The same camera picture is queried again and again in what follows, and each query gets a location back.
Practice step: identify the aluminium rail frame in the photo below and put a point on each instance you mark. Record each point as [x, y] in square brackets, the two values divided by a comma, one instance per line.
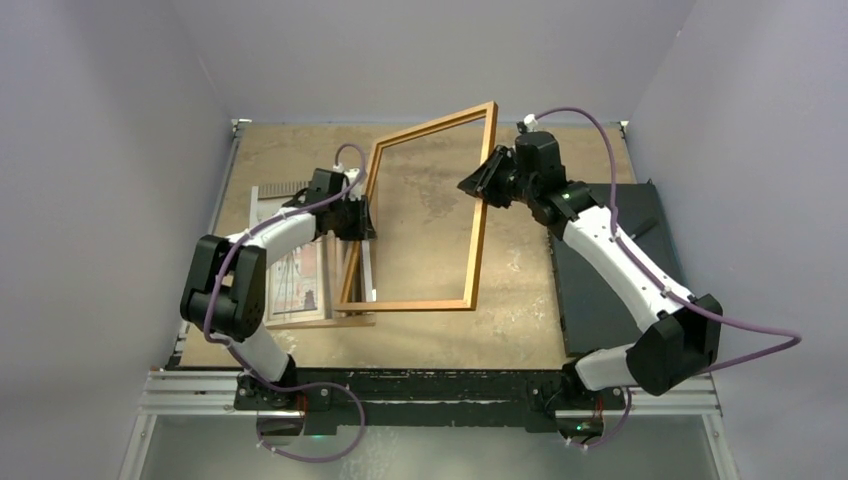
[195, 391]

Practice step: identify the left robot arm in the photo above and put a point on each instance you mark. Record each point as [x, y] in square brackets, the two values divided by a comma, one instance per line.
[225, 290]

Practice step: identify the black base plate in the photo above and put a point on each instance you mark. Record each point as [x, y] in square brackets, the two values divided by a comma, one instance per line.
[538, 401]

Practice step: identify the wooden picture frame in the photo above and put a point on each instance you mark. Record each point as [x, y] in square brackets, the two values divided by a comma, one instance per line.
[488, 112]

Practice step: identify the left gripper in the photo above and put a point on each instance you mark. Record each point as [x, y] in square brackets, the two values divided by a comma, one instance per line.
[362, 229]

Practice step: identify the brown backing board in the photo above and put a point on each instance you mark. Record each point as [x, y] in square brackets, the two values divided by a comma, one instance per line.
[318, 322]

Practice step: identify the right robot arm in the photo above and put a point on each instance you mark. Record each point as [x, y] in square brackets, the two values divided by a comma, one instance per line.
[680, 333]

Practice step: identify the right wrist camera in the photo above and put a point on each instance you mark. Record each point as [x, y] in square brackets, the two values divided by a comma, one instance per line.
[527, 125]

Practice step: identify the small hammer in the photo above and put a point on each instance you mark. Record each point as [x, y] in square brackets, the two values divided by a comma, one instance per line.
[643, 229]

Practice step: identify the plant photo print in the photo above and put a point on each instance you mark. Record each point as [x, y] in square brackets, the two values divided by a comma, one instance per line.
[298, 272]

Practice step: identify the black mat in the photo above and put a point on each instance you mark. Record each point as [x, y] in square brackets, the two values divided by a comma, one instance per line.
[591, 315]

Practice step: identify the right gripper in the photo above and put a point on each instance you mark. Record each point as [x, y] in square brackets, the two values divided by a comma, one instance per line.
[484, 184]

